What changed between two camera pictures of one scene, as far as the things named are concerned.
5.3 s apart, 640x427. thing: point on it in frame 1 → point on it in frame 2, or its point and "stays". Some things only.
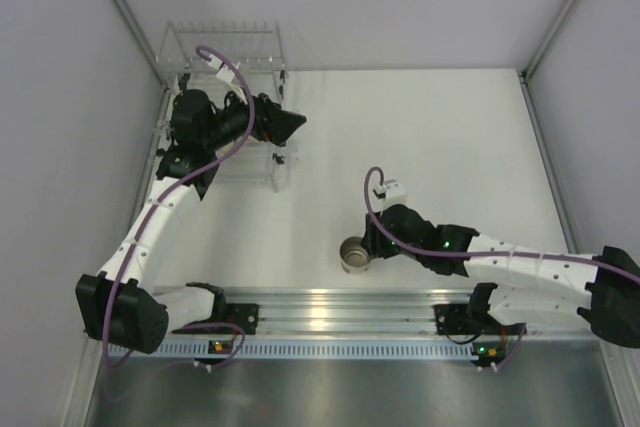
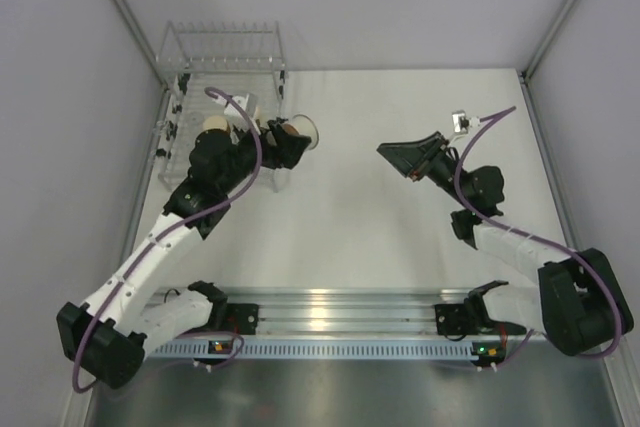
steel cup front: x=354 y=257 → x=303 y=125
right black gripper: x=374 y=243 → x=416 y=159
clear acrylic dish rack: x=255 y=47 stays
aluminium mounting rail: x=362 y=311 stays
